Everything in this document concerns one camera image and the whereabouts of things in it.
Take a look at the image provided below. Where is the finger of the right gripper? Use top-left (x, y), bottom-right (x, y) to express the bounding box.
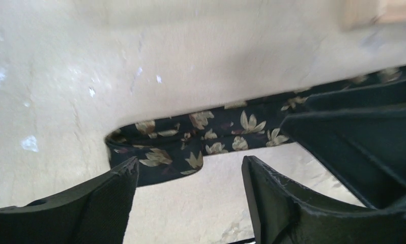
top-left (280, 79), bottom-right (406, 209)

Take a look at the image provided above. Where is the wooden compartment tray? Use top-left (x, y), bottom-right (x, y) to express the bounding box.
top-left (341, 0), bottom-right (406, 30)

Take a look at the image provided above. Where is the black floral tie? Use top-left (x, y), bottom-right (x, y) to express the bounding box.
top-left (104, 66), bottom-right (406, 187)

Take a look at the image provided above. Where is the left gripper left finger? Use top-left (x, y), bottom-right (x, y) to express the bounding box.
top-left (0, 157), bottom-right (139, 243)

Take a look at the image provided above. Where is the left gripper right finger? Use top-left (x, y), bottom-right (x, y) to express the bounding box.
top-left (242, 156), bottom-right (406, 243)

